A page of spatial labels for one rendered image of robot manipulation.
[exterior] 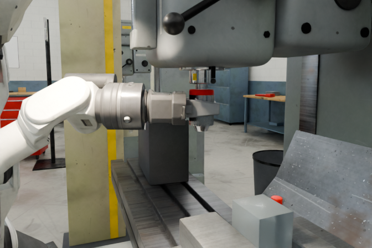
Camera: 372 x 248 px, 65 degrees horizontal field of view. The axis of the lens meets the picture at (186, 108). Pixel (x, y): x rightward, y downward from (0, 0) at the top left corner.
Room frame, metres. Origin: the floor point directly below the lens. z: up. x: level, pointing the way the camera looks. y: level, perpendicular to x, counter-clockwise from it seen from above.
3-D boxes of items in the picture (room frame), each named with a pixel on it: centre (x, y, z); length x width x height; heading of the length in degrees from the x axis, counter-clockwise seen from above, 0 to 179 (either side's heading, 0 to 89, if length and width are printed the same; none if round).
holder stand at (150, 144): (0.93, 0.08, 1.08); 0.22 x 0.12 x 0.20; 17
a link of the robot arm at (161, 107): (0.55, 0.06, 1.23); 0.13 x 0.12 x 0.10; 2
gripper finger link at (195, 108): (0.52, -0.03, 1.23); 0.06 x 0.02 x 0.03; 91
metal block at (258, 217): (0.36, -0.10, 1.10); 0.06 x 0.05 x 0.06; 23
